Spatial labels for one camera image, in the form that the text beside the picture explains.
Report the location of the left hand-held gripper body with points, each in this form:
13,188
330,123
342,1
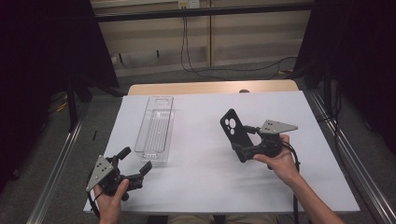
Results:
103,170

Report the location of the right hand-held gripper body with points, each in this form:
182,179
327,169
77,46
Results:
274,127

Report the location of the black phone case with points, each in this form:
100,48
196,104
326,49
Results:
235,129

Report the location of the person's left hand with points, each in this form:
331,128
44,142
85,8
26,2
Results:
110,203

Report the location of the person's right hand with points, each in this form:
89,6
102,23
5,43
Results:
281,165

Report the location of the small black floor item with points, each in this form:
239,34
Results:
94,135

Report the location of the clear plastic box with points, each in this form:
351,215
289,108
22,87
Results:
154,130

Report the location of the small dark table knob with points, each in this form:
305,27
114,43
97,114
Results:
244,91

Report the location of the white table board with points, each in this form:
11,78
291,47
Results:
193,183

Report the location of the black metal stand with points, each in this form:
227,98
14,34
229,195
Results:
72,105

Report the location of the black curtain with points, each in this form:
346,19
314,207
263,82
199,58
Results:
358,56
46,62

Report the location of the black horizontal bar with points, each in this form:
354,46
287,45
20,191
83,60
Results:
202,12

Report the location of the aluminium floor rail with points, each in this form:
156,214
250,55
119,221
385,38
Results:
56,168
358,165

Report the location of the white wall socket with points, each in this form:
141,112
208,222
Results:
188,3

